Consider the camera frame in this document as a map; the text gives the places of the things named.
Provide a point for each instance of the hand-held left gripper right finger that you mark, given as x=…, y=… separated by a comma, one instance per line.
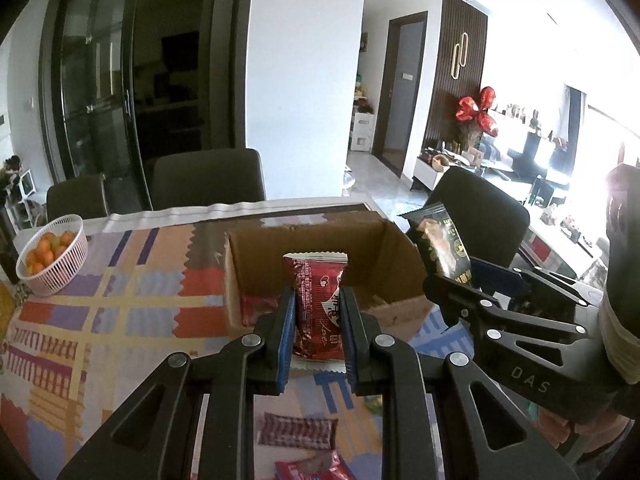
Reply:
x=350, y=345

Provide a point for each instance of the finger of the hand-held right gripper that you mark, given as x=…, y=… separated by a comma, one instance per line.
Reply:
x=500, y=277
x=465, y=300

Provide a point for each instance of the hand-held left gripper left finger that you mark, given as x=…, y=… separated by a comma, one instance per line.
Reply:
x=286, y=340

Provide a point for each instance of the plain red snack packet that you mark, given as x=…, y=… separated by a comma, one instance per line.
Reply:
x=257, y=310

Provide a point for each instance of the dark red snack packet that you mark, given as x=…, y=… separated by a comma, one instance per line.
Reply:
x=317, y=310

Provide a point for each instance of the dark green snack packet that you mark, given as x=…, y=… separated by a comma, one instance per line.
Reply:
x=440, y=240

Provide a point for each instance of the brown cardboard box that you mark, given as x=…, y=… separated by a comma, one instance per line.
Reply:
x=310, y=235

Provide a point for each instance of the person's right hand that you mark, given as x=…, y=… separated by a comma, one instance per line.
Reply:
x=555, y=422

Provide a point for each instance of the light green snack packet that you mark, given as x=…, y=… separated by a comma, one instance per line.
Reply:
x=374, y=403

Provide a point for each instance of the round-backed dark dining chair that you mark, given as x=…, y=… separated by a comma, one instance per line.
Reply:
x=480, y=210

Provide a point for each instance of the brown striped snack packet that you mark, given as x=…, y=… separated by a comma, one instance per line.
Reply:
x=295, y=430

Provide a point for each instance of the red pictured snack packet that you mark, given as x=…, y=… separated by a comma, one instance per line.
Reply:
x=315, y=467

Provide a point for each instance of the red foil balloons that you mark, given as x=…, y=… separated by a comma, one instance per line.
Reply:
x=475, y=110

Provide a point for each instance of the wide dark dining chair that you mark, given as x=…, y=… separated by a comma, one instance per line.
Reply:
x=210, y=180

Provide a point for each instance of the white toy shelf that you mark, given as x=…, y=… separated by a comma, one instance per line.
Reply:
x=362, y=130

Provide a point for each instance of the dark hallway door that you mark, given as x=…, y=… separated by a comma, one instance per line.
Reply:
x=400, y=100

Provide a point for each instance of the white plastic basket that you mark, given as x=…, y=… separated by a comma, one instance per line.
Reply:
x=65, y=270

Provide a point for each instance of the pile of oranges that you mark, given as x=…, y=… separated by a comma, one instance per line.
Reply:
x=47, y=252

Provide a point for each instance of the small dark dining chair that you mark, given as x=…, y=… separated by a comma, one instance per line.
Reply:
x=75, y=197

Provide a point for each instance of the glass sliding door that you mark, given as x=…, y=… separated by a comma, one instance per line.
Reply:
x=100, y=85

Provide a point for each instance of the black plush toy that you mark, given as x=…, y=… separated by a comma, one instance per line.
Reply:
x=10, y=170

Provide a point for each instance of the gold loop wall ornament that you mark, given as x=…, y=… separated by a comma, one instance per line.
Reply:
x=460, y=57

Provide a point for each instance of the dark slatted wall panel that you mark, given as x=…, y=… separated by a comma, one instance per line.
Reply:
x=470, y=50

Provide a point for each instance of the small wall picture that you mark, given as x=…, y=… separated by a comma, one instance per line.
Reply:
x=364, y=41

